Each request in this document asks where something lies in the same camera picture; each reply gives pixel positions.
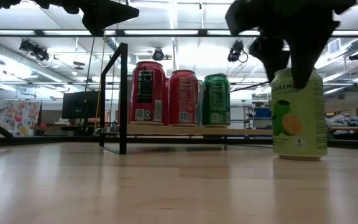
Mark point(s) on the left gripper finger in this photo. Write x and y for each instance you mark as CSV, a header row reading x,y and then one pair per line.
x,y
107,15

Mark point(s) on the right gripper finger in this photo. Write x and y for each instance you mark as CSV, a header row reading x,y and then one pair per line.
x,y
272,53
306,56

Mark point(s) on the dark green soda can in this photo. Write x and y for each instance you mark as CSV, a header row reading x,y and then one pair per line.
x,y
216,102

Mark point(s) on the light green Sanzo can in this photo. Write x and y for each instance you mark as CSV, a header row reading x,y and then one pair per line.
x,y
300,130

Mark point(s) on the wooden shelf with black frame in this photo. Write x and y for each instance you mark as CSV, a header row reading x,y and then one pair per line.
x,y
244,131

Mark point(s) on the white and blue can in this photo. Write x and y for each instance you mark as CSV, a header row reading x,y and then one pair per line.
x,y
200,102

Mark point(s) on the red can with black label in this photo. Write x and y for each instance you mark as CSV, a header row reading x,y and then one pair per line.
x,y
148,96

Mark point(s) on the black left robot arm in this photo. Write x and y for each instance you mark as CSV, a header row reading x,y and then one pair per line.
x,y
2,3

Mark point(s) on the blue storage rack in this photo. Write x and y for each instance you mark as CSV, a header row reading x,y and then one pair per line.
x,y
261,112

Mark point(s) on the wooden background table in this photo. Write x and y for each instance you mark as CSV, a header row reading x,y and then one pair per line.
x,y
353,128

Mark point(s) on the black computer monitor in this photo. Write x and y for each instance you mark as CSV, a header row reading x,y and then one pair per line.
x,y
79,104

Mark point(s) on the floral cloth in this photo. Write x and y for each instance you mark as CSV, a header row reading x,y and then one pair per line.
x,y
17,118

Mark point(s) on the black overhead frame beam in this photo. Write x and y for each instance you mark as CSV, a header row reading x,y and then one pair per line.
x,y
120,32

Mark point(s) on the black overhead camera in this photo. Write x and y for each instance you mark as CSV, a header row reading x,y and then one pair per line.
x,y
158,54

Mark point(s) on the black aluminium table frame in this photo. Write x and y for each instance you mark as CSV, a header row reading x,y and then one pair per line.
x,y
57,140

